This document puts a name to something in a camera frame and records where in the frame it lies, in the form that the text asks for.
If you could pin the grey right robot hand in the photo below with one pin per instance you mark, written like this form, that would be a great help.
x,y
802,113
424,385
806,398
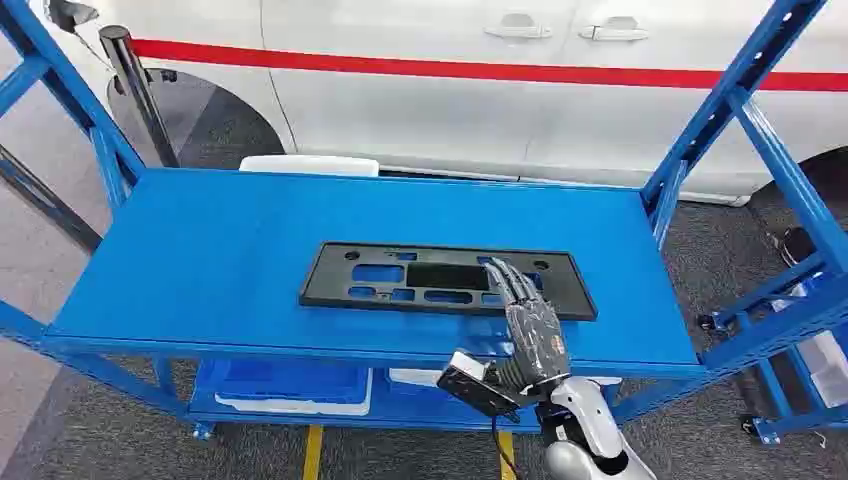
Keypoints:
x,y
535,338

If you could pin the black plastic frame plate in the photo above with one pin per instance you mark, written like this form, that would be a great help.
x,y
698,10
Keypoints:
x,y
331,285

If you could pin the yellow floor tape strip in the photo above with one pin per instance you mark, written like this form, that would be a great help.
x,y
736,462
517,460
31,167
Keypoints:
x,y
312,454
507,457

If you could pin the white car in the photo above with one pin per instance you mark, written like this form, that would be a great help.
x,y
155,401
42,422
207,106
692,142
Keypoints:
x,y
430,126

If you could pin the blue plastic bin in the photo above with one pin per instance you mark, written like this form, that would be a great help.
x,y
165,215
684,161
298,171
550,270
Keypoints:
x,y
291,381

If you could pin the white foam box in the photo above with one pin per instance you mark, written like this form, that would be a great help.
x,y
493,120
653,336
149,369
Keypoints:
x,y
308,166

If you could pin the red barrier belt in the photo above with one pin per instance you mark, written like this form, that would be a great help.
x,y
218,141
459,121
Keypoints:
x,y
397,66

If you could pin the blue metal shelf rack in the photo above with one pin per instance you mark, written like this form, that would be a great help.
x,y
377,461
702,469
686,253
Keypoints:
x,y
199,265

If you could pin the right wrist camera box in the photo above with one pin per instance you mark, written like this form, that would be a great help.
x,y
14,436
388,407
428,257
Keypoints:
x,y
476,387

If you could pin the blue wheeled frame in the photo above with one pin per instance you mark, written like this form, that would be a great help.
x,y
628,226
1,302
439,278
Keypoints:
x,y
795,420

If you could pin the black stanchion post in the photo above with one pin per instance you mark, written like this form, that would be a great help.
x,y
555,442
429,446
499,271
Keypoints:
x,y
139,93

